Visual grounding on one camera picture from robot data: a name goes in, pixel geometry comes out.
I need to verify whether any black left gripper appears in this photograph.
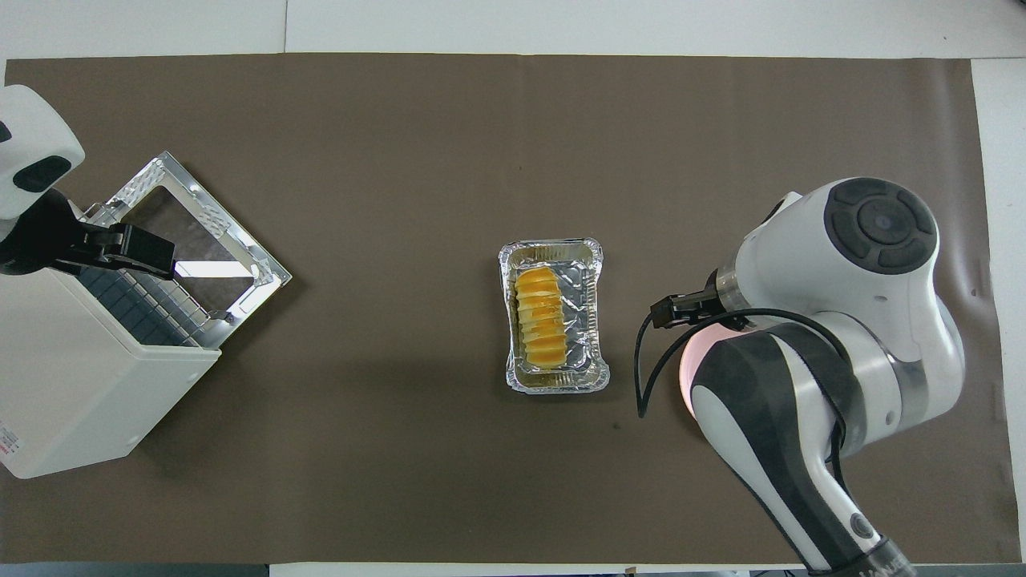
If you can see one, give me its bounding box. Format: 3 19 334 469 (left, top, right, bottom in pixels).
0 188 123 278

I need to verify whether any brown table mat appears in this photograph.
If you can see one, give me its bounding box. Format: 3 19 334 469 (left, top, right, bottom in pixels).
0 53 1023 566

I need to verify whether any white toaster oven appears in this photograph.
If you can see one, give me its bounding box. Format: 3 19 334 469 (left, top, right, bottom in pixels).
0 196 222 480

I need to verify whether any sliced yellow bread loaf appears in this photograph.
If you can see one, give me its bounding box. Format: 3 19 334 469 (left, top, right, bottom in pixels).
513 267 572 371

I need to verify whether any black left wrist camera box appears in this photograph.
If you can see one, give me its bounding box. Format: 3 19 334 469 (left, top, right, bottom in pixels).
119 224 176 280

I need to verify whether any pink round plate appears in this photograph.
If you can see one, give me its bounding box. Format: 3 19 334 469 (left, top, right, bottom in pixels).
679 327 758 418

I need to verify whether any black velcro cable strap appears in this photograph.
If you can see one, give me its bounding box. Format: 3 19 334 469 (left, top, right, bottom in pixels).
846 545 919 577

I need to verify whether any wire oven rack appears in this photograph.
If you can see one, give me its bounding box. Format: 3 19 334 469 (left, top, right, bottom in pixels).
76 264 201 348

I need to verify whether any silver glass oven door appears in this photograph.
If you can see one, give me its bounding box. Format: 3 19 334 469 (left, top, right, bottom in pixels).
107 151 293 349

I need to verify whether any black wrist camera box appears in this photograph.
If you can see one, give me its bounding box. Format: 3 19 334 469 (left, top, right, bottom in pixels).
119 224 176 280
650 292 721 331

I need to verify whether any aluminium foil tray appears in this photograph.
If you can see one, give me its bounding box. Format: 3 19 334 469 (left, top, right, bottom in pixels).
498 237 611 395

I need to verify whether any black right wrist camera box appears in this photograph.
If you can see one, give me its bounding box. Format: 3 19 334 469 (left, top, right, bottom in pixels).
650 292 721 331

